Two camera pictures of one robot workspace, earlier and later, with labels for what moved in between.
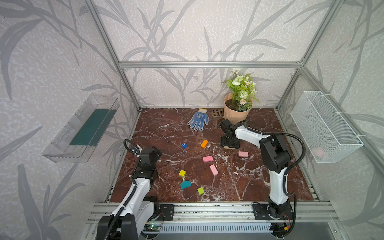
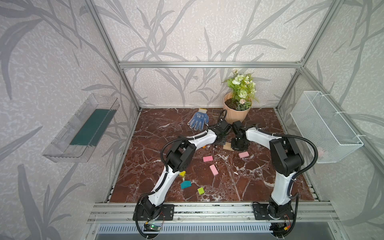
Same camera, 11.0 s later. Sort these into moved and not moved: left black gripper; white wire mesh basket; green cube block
Moved: left black gripper
Not moved: white wire mesh basket; green cube block
